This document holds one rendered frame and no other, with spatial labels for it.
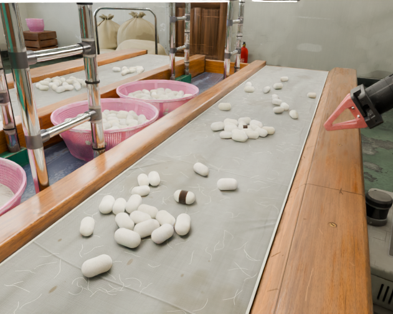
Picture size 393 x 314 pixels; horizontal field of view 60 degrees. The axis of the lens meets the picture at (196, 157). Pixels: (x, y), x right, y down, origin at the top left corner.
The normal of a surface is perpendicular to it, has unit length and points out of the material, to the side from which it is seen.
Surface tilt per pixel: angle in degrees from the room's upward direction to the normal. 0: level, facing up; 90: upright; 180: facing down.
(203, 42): 90
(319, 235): 0
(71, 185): 0
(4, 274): 0
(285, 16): 90
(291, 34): 90
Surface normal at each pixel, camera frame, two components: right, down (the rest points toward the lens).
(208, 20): -0.36, 0.39
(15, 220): 0.03, -0.90
